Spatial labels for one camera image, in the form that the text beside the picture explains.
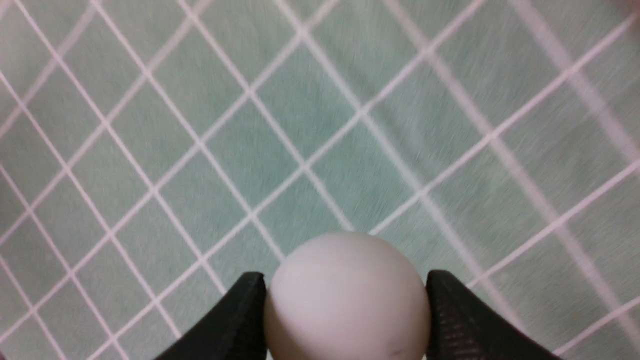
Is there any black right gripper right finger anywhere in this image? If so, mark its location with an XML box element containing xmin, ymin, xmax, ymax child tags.
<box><xmin>425</xmin><ymin>269</ymin><xmax>559</xmax><ymax>360</ymax></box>

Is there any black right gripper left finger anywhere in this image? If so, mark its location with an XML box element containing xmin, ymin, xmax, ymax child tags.
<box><xmin>157</xmin><ymin>271</ymin><xmax>268</xmax><ymax>360</ymax></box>

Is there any white ball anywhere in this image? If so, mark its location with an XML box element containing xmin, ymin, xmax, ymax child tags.
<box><xmin>263</xmin><ymin>232</ymin><xmax>431</xmax><ymax>360</ymax></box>

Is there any green checked tablecloth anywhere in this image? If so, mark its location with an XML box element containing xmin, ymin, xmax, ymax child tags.
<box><xmin>1</xmin><ymin>0</ymin><xmax>639</xmax><ymax>360</ymax></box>

